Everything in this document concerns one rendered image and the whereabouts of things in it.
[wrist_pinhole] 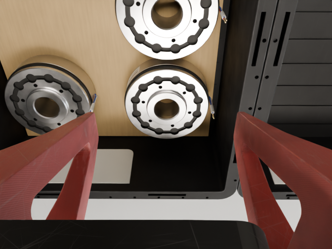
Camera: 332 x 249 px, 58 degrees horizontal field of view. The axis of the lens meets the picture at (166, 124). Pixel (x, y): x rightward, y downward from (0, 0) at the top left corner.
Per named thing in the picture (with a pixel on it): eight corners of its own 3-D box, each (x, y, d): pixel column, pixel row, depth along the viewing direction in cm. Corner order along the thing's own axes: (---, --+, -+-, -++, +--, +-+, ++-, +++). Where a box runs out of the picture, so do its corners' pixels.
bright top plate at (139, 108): (204, 136, 40) (205, 139, 39) (128, 136, 40) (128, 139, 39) (211, 67, 34) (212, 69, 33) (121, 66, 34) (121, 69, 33)
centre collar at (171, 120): (186, 122, 38) (186, 126, 37) (147, 122, 38) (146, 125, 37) (187, 89, 35) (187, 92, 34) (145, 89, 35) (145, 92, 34)
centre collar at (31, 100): (72, 121, 38) (70, 124, 37) (33, 121, 38) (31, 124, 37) (64, 87, 35) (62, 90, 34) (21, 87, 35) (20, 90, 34)
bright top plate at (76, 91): (96, 135, 40) (95, 138, 39) (20, 134, 40) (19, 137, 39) (83, 65, 34) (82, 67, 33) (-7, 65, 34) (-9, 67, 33)
